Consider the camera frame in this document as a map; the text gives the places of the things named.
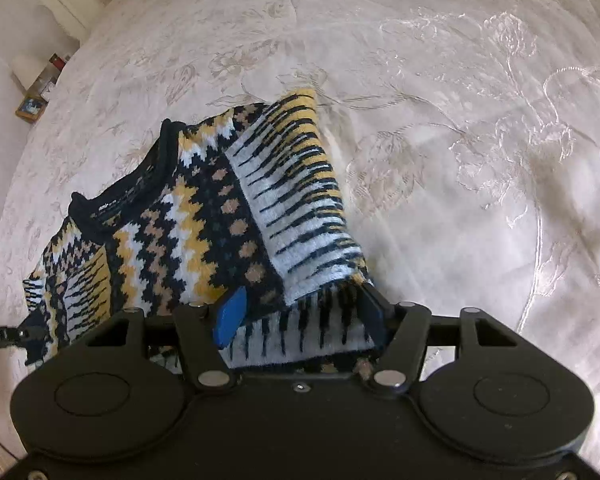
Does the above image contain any patterned knit sweater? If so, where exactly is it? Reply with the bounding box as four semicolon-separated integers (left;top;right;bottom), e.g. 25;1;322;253
22;89;381;376

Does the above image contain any wooden photo frame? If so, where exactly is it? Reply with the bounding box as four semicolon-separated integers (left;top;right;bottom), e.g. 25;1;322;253
15;95;47;123

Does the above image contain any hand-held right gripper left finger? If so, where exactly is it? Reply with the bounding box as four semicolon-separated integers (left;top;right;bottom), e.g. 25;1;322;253
83;285;249;396

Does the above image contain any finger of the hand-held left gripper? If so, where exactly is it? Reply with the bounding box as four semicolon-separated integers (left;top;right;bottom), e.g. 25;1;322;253
0;326;48;361

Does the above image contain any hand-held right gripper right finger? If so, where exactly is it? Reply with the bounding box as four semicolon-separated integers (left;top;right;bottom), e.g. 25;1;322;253
357;282;523;397

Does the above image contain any white floral bedspread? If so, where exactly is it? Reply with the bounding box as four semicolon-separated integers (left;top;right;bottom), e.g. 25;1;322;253
0;0;600;466

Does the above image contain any cream tufted headboard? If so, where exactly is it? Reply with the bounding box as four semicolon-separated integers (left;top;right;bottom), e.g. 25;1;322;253
37;0;126;43

